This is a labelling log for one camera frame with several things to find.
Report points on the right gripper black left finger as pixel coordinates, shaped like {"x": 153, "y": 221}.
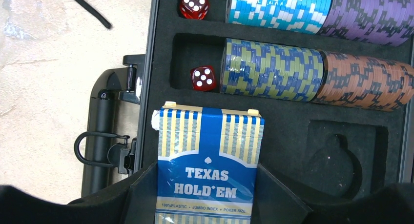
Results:
{"x": 130, "y": 201}

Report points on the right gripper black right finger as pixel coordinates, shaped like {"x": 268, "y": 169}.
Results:
{"x": 279, "y": 199}

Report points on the blue Texas Hold'em card box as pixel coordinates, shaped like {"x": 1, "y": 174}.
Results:
{"x": 207, "y": 164}

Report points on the black poker set case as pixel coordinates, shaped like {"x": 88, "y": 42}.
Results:
{"x": 345, "y": 152}

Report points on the green blue poker chip roll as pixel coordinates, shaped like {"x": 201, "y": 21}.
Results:
{"x": 274, "y": 71}

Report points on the red die right slot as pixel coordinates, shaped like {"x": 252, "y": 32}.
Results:
{"x": 203, "y": 78}

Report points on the red die slot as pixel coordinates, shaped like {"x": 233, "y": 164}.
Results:
{"x": 203, "y": 78}
{"x": 194, "y": 9}

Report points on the brown black poker chip roll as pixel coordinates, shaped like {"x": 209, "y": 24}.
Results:
{"x": 365, "y": 82}

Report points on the light blue poker chip roll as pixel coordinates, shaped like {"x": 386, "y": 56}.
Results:
{"x": 303, "y": 16}

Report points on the yellow tape measure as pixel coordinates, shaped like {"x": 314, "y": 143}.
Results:
{"x": 90, "y": 9}

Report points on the red die left slot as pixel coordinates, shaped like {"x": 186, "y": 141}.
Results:
{"x": 194, "y": 9}

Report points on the lavender poker chip roll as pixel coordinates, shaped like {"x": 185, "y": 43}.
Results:
{"x": 385, "y": 22}

